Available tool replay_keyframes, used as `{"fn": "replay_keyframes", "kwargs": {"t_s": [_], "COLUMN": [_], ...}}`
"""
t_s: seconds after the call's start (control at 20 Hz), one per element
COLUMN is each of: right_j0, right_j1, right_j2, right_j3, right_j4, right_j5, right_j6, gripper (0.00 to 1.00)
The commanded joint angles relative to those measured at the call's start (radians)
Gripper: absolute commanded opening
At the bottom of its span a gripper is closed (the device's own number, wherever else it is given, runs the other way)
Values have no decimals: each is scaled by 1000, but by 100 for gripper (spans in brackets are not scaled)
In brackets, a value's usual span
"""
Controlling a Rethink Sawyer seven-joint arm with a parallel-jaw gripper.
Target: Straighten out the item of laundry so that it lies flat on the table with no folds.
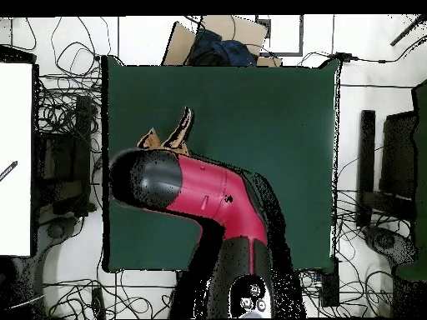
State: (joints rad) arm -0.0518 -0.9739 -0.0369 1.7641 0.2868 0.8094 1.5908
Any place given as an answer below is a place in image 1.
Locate orange terry towel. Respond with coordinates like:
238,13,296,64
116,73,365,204
136,105,195,157

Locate dark green table cloth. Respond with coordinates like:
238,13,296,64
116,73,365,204
100,54,342,274

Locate dark blue jeans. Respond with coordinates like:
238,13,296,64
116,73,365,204
187,27,259,68

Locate black stand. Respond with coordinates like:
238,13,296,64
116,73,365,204
355,109,418,229
33,94,98,223

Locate black box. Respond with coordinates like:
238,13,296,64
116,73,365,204
320,256,340,308

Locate black power strip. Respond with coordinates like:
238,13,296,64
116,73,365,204
90,287,107,319

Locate white panel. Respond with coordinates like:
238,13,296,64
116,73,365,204
0,62,33,258

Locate black marker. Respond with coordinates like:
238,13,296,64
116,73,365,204
0,160,18,183

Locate black tripod leg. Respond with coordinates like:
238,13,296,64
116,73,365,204
389,14,427,47

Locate black square frame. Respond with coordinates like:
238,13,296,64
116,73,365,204
255,14,304,57

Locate thin black cable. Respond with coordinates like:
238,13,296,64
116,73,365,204
298,32,427,68

